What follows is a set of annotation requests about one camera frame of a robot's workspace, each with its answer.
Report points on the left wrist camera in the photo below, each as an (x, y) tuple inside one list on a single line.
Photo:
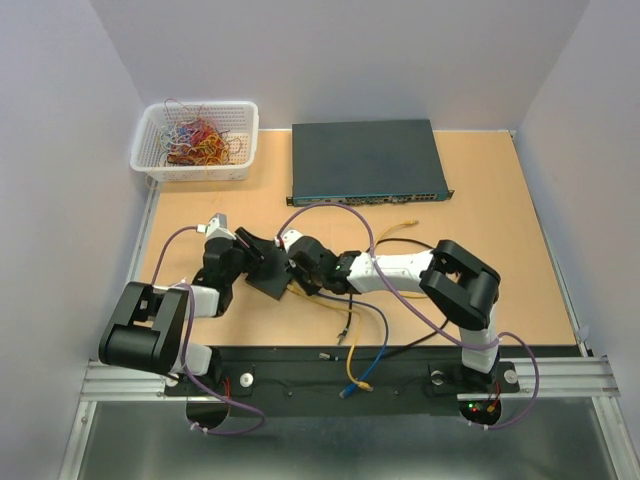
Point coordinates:
[(216, 227)]

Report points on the white plastic basket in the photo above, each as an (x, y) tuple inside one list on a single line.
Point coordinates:
[(196, 141)]

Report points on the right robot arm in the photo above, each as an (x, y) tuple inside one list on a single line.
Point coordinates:
[(460, 285)]

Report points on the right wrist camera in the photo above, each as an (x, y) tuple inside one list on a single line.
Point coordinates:
[(285, 240)]

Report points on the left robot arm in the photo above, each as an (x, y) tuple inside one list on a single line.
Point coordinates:
[(145, 331)]

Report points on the small black network switch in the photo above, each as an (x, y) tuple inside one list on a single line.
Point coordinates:
[(272, 276)]

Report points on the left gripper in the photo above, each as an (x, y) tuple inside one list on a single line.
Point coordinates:
[(245, 237)]

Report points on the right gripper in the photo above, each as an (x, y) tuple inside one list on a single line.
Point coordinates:
[(309, 286)]

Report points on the aluminium rail frame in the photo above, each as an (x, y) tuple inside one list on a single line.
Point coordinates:
[(127, 428)]

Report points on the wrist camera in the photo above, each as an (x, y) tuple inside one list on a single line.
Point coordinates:
[(285, 240), (216, 227)]

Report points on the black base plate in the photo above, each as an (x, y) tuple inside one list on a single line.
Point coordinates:
[(309, 381)]

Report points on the large rack network switch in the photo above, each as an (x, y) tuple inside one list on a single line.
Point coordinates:
[(366, 163)]

